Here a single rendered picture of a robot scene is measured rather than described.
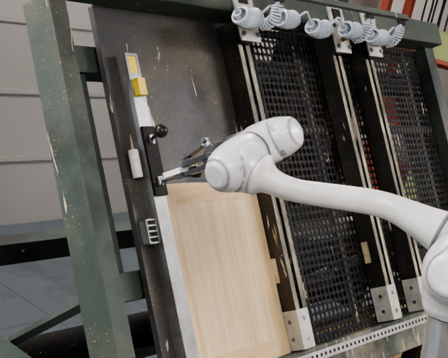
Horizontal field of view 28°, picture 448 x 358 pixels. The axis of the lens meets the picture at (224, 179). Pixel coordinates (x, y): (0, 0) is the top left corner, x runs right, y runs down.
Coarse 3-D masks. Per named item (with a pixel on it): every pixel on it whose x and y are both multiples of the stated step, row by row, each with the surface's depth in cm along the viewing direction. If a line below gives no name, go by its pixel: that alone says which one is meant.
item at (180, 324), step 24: (120, 72) 254; (144, 96) 255; (144, 120) 252; (144, 168) 249; (144, 192) 250; (168, 216) 250; (168, 240) 248; (168, 264) 246; (168, 288) 246; (168, 312) 246; (192, 336) 246
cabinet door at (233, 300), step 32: (192, 192) 263; (224, 192) 274; (192, 224) 260; (224, 224) 271; (256, 224) 282; (192, 256) 257; (224, 256) 268; (256, 256) 279; (192, 288) 253; (224, 288) 264; (256, 288) 275; (192, 320) 250; (224, 320) 261; (256, 320) 272; (224, 352) 257; (256, 352) 268; (288, 352) 279
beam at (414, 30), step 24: (72, 0) 246; (96, 0) 250; (120, 0) 254; (144, 0) 258; (168, 0) 263; (192, 0) 272; (216, 0) 281; (264, 0) 301; (288, 0) 312; (384, 24) 362; (408, 24) 379; (432, 24) 397; (408, 48) 394
